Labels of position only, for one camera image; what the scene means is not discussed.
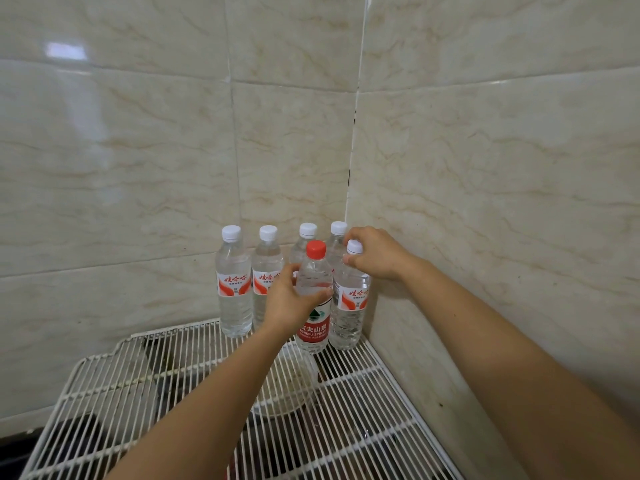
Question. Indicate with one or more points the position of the person's left forearm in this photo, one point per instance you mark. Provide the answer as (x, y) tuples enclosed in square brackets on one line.
[(210, 414)]

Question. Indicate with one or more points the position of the person's right forearm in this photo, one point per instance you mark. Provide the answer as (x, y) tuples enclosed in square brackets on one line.
[(510, 374)]

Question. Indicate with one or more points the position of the pale round bowl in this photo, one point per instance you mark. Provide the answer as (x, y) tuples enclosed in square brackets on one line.
[(292, 389)]

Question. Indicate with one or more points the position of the person's right hand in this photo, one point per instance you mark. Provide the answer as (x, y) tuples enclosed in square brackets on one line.
[(382, 254)]

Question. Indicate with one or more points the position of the person's left thumb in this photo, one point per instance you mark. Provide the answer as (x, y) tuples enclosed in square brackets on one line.
[(317, 297)]

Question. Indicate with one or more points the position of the person's right thumb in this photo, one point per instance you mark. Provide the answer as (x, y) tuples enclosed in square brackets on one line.
[(352, 261)]

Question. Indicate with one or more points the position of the person's left hand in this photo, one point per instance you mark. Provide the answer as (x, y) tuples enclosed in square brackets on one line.
[(285, 307)]

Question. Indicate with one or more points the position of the clear water bottle red cap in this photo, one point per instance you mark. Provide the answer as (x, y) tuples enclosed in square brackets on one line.
[(314, 274)]

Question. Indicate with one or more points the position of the clear water bottle white cap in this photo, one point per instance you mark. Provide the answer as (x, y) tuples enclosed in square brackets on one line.
[(305, 242), (336, 244), (350, 314), (234, 304), (265, 269)]

